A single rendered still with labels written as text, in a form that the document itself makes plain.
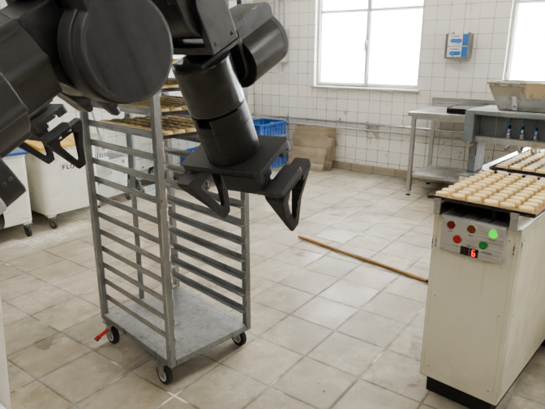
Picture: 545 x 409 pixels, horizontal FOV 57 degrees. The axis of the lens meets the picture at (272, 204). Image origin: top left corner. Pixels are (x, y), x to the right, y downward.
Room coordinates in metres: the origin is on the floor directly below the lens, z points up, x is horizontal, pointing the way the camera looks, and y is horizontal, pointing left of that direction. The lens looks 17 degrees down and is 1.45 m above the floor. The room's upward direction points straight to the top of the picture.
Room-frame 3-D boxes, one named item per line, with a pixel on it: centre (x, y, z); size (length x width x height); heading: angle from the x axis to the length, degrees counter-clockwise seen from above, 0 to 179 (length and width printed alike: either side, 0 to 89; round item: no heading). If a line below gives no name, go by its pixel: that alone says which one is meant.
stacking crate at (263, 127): (6.60, 0.15, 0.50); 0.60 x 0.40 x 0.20; 146
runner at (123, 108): (2.19, 0.64, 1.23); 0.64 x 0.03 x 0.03; 45
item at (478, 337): (2.10, -1.01, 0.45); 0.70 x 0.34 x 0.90; 138
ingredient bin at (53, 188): (4.45, 1.95, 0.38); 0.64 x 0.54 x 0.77; 51
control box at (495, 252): (1.83, -0.77, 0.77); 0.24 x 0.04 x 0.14; 48
